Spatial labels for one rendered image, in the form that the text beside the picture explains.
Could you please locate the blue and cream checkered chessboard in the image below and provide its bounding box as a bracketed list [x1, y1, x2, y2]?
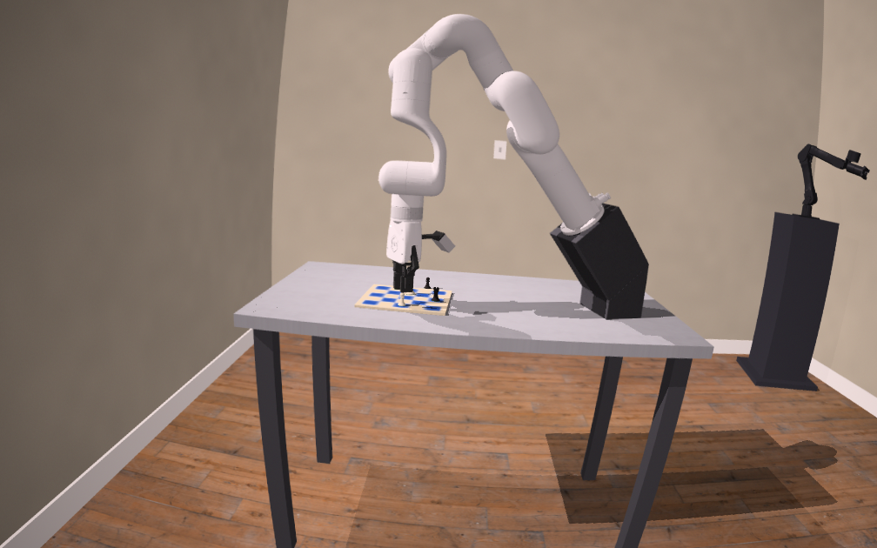
[354, 284, 452, 316]

